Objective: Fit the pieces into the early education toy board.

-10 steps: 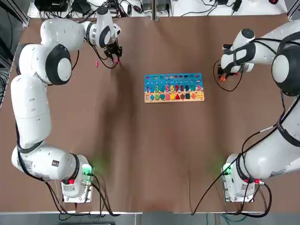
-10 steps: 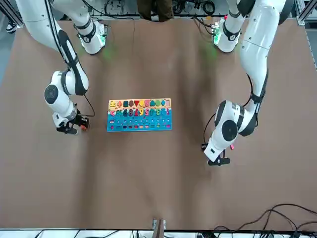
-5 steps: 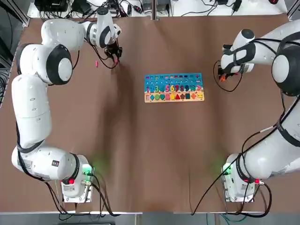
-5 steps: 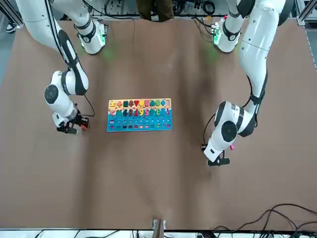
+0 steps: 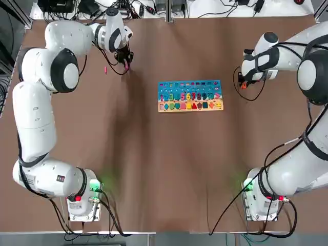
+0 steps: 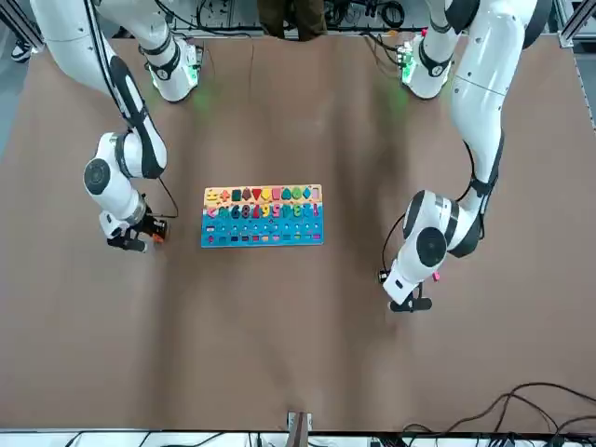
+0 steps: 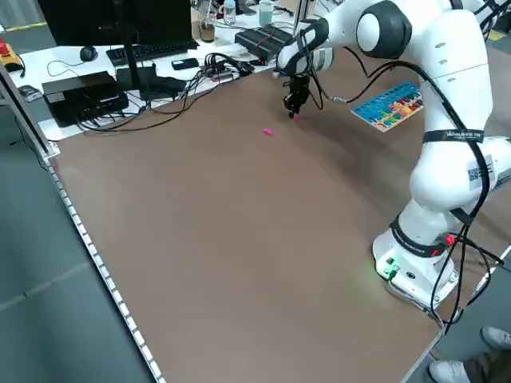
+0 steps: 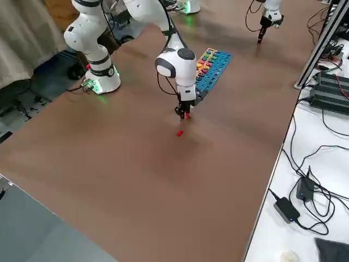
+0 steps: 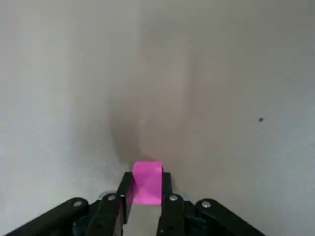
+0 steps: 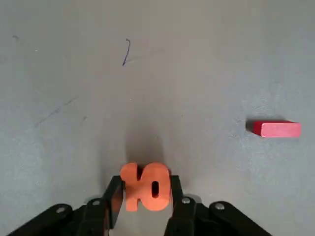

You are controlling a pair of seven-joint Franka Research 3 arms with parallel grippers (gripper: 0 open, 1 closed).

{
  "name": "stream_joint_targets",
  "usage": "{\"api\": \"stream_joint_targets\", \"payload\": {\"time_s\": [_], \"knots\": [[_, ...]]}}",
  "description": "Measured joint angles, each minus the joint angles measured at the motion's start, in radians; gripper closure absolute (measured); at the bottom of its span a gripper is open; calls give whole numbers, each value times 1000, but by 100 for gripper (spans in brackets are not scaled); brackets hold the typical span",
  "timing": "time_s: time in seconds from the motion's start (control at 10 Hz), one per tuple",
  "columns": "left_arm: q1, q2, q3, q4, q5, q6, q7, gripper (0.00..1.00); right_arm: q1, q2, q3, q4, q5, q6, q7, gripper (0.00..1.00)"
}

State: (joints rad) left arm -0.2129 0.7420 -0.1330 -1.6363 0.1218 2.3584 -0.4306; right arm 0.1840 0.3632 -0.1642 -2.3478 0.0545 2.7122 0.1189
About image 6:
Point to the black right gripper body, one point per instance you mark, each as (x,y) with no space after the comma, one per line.
(153,227)

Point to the colourful toy puzzle board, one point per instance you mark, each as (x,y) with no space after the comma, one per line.
(279,234)

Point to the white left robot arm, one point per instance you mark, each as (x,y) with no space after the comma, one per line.
(484,70)

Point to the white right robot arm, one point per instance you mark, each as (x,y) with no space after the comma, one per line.
(70,46)

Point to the pink greater-than sign piece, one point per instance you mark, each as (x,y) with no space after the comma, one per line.
(212,212)

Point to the yellow equals sign piece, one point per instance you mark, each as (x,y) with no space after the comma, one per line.
(212,194)

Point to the teal square piece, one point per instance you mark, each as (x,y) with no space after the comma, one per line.
(236,193)

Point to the number eight piece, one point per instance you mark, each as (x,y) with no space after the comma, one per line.
(247,211)

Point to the brown pentagon piece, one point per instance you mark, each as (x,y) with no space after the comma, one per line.
(246,193)

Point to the number seven piece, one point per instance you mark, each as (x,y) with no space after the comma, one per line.
(256,211)

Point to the red triangle piece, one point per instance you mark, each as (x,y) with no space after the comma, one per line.
(256,193)

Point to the yellow number six piece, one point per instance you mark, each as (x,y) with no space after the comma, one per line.
(266,211)

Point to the yellow shape piece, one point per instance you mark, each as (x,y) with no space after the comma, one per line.
(266,193)

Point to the pink number five piece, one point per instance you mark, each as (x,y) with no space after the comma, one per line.
(277,211)

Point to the pink square piece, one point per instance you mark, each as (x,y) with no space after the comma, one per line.
(276,193)

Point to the number four piece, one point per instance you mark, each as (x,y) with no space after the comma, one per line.
(287,210)

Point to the teal heart piece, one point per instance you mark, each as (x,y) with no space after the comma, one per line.
(286,193)

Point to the number three piece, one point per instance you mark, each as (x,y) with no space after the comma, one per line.
(296,210)

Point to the green shape piece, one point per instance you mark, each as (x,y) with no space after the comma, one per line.
(296,193)

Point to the number two piece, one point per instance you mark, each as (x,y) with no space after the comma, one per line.
(306,210)

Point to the number one piece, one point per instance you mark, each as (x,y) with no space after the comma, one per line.
(316,210)

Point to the person's foot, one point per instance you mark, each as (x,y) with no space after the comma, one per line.
(21,50)

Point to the person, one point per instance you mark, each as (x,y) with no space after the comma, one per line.
(298,18)

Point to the black right wrist bracket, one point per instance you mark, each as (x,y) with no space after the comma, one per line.
(128,244)

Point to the black wrist bracket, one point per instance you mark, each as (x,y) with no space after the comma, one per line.
(410,305)
(128,244)

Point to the aluminium frame rail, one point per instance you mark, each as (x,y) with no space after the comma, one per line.
(23,25)
(584,84)

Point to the aluminium frame post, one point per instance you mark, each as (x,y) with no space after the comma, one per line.
(298,428)

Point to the black left wrist bracket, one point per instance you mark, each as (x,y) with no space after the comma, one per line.
(410,305)

